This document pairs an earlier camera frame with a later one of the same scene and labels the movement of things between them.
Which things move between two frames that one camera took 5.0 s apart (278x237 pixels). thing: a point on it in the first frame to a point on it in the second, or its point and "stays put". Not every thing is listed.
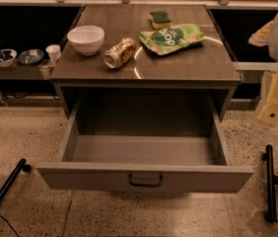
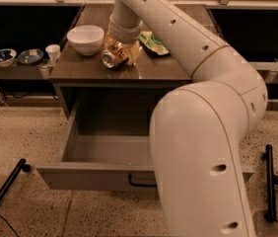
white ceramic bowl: (88, 39) stays put
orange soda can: (119, 53) stays put
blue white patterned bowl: (3, 57) stays put
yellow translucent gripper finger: (262, 37) to (121, 33)
